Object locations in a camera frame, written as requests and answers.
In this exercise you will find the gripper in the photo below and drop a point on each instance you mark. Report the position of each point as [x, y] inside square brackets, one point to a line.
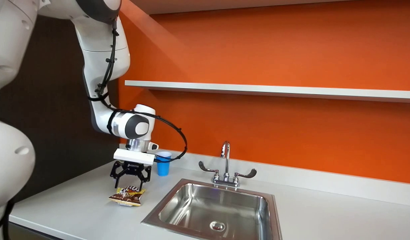
[131, 167]

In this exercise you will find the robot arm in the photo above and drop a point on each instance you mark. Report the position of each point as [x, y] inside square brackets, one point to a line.
[101, 50]

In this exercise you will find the brown and yellow chip packet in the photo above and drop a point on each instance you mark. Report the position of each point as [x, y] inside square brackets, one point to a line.
[127, 195]

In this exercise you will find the blue plastic cup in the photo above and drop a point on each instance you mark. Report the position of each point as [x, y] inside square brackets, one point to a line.
[163, 164]

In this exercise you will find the stainless steel sink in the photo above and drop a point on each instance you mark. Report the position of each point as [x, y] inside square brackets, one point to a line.
[213, 211]

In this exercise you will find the chrome tap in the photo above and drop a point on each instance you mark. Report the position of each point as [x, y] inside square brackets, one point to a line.
[226, 166]

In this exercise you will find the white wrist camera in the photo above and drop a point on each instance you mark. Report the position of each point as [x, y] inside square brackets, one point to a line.
[133, 156]

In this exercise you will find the white wall shelf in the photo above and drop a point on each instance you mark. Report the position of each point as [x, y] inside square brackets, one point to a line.
[271, 90]

